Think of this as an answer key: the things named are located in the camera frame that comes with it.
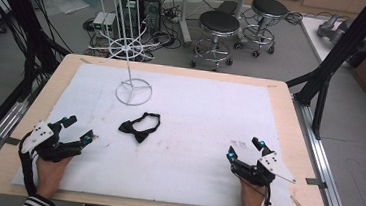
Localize grey metal table leg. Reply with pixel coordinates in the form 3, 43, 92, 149
175, 0, 198, 49

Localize person's right hand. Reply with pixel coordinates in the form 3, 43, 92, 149
236, 178, 267, 206

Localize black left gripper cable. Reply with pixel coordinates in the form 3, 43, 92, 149
13, 130, 44, 198

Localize grey machine part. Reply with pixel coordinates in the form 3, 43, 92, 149
315, 12, 366, 51

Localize black computer tower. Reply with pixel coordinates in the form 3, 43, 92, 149
117, 0, 165, 43

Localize small grey electronics boxes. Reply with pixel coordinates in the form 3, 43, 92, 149
91, 10, 119, 34

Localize white wire display rack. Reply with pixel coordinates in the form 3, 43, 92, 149
57, 0, 168, 110

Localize black metal frame post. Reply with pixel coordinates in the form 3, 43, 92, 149
0, 0, 78, 171
280, 0, 366, 145

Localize person's left hand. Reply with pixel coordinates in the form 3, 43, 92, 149
32, 152, 74, 201

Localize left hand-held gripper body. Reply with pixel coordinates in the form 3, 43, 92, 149
17, 118, 87, 166

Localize black bow tie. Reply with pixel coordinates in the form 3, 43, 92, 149
116, 109, 163, 146

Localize black round stool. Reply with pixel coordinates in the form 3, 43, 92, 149
188, 8, 243, 74
232, 0, 291, 62

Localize white foam mat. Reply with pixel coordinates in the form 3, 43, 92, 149
10, 56, 307, 206

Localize black tape strip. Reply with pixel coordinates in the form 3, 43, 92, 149
2, 135, 22, 147
304, 176, 329, 191

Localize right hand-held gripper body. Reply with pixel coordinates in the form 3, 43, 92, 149
228, 146, 300, 191

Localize black foot pedal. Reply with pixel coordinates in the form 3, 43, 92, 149
216, 0, 240, 15

